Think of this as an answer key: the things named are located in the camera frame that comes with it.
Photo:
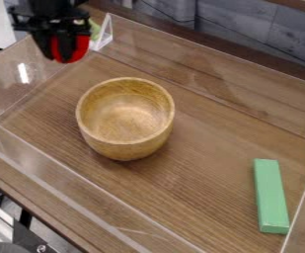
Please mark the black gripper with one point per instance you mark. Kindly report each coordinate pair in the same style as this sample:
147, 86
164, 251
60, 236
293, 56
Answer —
44, 17

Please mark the wooden bowl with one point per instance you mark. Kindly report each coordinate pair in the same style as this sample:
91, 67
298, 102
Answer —
124, 116

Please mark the red plush fruit green stem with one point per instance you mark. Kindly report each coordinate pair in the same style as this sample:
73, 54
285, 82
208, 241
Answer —
77, 46

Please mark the green rectangular block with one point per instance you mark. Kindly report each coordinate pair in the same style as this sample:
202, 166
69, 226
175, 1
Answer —
271, 209

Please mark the clear acrylic tray walls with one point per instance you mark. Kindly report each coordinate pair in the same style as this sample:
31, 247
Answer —
184, 200

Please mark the black metal bracket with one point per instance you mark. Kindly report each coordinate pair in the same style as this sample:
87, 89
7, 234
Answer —
27, 239

